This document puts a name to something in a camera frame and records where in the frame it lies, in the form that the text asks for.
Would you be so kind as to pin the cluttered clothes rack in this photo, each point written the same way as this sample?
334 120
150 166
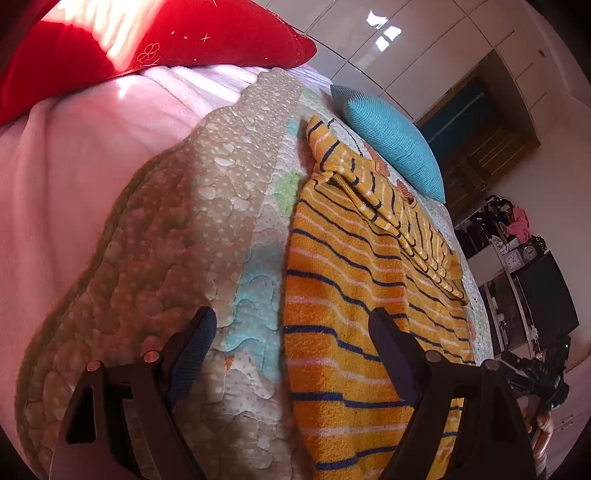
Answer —
502 224

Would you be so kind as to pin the teal curtain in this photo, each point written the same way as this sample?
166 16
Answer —
458 120

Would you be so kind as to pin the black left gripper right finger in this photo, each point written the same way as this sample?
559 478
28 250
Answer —
492 441

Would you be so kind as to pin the yellow striped knit clothing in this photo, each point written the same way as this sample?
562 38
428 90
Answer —
361 241

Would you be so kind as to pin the white glossy wardrobe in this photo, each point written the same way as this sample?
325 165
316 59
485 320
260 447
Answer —
412 53

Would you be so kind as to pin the blue knit pillow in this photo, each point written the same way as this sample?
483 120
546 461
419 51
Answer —
394 137

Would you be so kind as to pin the patchwork quilted bedspread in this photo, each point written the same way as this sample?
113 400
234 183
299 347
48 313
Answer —
291 228

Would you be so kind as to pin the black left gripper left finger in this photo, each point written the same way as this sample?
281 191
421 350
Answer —
94 440

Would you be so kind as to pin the red embroidered pillow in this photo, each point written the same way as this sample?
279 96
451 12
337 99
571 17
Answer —
50 48

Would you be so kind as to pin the black flat television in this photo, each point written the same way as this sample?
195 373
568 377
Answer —
548 299

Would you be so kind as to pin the brown wooden door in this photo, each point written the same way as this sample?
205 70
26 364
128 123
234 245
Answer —
480 163

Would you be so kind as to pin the pink fleece blanket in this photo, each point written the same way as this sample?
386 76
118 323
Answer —
87 193

